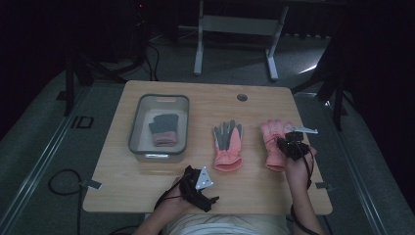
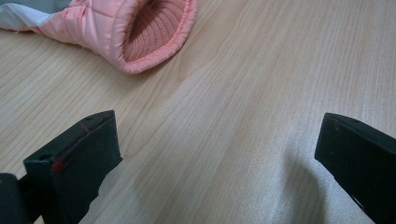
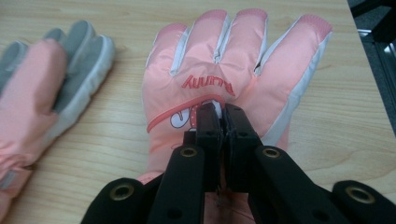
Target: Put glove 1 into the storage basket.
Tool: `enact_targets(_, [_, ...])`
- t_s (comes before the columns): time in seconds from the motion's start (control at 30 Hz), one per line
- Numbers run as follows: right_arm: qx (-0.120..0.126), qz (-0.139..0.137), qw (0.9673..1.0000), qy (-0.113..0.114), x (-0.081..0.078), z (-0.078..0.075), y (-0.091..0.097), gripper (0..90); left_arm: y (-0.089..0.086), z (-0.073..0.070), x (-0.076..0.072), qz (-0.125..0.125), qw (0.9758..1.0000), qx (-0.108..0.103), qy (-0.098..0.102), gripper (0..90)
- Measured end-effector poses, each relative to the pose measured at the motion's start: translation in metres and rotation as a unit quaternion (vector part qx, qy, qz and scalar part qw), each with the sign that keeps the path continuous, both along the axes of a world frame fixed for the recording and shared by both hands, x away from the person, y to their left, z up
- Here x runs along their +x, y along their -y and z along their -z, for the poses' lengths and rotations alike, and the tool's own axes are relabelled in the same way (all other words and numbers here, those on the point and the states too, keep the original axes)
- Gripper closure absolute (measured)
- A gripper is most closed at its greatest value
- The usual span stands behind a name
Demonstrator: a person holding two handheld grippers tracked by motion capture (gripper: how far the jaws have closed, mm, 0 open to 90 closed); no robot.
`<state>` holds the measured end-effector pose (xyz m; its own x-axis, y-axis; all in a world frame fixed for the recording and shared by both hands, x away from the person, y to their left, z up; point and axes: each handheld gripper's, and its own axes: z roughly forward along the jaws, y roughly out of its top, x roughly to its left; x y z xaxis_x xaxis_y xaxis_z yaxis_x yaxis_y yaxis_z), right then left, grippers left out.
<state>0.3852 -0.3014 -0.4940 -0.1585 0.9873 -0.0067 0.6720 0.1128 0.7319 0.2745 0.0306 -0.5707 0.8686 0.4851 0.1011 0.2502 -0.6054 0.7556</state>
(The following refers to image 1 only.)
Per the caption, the person's right hand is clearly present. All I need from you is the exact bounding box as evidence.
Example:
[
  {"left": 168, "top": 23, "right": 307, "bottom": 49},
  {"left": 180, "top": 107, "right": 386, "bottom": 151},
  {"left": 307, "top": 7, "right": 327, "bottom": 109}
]
[{"left": 285, "top": 146, "right": 317, "bottom": 192}]

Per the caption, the person's left hand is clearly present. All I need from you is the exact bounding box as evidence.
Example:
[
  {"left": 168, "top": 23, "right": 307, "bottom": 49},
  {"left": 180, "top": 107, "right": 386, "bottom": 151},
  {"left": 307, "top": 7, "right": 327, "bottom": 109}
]
[{"left": 160, "top": 177, "right": 197, "bottom": 214}]

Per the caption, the pink glove with red print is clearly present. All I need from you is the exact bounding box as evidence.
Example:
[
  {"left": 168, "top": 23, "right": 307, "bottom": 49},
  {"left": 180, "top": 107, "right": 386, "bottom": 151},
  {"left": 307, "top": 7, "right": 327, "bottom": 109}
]
[{"left": 259, "top": 118, "right": 295, "bottom": 173}]

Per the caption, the small metal table tag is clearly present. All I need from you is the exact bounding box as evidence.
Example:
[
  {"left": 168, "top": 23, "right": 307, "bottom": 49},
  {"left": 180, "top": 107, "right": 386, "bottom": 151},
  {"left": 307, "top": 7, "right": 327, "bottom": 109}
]
[
  {"left": 79, "top": 179, "right": 104, "bottom": 191},
  {"left": 315, "top": 181, "right": 335, "bottom": 192}
]

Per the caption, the person's white shirt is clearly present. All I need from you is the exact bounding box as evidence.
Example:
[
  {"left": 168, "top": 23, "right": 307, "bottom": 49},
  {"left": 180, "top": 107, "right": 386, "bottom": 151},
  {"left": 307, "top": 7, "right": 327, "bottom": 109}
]
[{"left": 164, "top": 213, "right": 292, "bottom": 235}]

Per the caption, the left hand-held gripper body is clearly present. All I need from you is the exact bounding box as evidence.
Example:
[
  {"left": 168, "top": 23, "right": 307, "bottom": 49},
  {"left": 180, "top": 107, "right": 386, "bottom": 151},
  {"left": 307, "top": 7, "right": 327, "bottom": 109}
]
[{"left": 179, "top": 165, "right": 214, "bottom": 213}]

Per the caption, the white metal desk frame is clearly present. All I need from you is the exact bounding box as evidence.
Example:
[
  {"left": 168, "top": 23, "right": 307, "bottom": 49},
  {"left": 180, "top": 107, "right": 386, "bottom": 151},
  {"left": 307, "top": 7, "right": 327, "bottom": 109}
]
[{"left": 193, "top": 0, "right": 290, "bottom": 82}]

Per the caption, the aluminium floor rail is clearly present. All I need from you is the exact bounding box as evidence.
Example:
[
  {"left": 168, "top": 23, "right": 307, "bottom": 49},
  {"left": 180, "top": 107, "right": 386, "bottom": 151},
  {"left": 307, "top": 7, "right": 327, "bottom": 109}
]
[
  {"left": 321, "top": 96, "right": 390, "bottom": 235},
  {"left": 0, "top": 85, "right": 93, "bottom": 231}
]

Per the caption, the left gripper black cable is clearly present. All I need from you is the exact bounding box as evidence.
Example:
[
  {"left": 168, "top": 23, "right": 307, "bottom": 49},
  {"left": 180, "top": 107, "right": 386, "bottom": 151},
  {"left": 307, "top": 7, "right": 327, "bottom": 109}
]
[{"left": 154, "top": 175, "right": 188, "bottom": 212}]

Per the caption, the black tripod stand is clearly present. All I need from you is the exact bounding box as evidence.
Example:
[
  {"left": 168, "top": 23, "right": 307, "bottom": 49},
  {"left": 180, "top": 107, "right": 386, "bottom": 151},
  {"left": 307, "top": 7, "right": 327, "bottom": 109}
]
[
  {"left": 63, "top": 0, "right": 149, "bottom": 118},
  {"left": 291, "top": 32, "right": 357, "bottom": 132}
]

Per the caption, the grey plastic bin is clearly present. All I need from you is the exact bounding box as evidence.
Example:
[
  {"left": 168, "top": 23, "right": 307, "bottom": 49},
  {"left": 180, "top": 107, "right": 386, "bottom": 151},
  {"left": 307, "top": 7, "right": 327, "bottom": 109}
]
[{"left": 127, "top": 93, "right": 191, "bottom": 164}]

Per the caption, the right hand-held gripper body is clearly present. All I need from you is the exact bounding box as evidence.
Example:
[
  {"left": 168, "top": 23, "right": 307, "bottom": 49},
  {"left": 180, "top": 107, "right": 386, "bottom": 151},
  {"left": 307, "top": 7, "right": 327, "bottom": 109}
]
[{"left": 286, "top": 126, "right": 319, "bottom": 162}]

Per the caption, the black floor cable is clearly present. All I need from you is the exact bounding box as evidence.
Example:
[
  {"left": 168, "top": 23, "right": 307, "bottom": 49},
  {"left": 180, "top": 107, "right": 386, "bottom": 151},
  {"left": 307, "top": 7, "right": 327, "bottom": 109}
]
[{"left": 47, "top": 168, "right": 83, "bottom": 235}]

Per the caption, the black floor bracket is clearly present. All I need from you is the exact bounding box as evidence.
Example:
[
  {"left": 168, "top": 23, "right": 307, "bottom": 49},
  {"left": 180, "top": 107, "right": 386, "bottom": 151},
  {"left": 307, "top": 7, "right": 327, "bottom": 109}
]
[{"left": 69, "top": 115, "right": 95, "bottom": 129}]

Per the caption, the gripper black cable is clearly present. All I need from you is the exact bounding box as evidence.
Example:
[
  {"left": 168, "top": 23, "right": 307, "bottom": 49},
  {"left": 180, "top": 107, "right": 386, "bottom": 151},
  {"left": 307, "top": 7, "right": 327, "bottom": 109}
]
[
  {"left": 289, "top": 138, "right": 322, "bottom": 235},
  {"left": 154, "top": 175, "right": 188, "bottom": 212}
]

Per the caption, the pink glove with grey palm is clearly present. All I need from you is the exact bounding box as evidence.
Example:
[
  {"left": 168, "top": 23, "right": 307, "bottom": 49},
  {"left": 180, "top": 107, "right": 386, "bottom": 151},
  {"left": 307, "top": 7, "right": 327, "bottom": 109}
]
[{"left": 212, "top": 119, "right": 245, "bottom": 173}]

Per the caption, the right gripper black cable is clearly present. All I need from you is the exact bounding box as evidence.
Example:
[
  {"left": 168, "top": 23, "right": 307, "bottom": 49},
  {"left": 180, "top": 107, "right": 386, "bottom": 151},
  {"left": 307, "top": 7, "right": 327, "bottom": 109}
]
[{"left": 289, "top": 138, "right": 322, "bottom": 235}]

